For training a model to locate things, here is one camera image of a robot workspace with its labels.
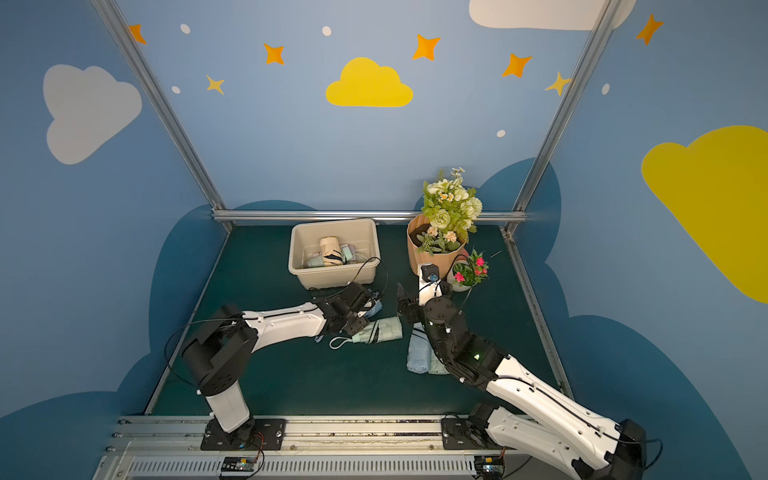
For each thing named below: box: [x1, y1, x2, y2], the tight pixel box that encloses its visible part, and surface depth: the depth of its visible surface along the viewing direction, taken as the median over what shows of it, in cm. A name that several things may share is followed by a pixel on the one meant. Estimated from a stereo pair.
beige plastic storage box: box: [288, 219, 381, 290], surface depth 105 cm
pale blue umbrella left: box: [406, 322, 432, 374], surface depth 88 cm
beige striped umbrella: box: [320, 236, 344, 266], surface depth 103 cm
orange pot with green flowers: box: [406, 166, 483, 277], surface depth 90 cm
